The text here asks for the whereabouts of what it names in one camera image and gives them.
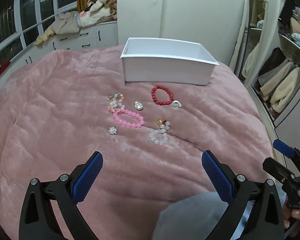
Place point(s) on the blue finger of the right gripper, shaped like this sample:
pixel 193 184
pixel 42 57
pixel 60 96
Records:
pixel 283 148
pixel 278 171

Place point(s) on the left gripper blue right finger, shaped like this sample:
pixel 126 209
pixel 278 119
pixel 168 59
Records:
pixel 218 177

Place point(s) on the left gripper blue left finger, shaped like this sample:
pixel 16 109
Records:
pixel 38 220

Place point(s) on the silver pendant charm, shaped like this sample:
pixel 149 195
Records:
pixel 176 103

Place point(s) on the silver sparkly brooch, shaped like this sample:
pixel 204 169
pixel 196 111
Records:
pixel 112 130

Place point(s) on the person's right hand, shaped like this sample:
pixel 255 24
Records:
pixel 289 213

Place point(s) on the open wardrobe with clothes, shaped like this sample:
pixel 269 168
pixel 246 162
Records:
pixel 277 85

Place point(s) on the grey trouser leg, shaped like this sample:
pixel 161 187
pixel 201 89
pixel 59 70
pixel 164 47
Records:
pixel 195 217

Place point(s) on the white framed standing mirror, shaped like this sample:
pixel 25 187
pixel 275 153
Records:
pixel 249 39

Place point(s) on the pink fuzzy bed blanket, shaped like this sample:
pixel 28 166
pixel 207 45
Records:
pixel 56 112

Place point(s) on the silver ingot charm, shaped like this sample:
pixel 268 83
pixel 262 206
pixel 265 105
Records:
pixel 138 106

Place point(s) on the white plastic storage bin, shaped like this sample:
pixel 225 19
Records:
pixel 146 59

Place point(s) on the white drawer cabinet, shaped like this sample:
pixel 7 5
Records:
pixel 98 36

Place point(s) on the white framed window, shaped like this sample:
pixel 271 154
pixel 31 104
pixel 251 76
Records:
pixel 22 21

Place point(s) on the pile of beige clothes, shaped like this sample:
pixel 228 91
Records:
pixel 96 12

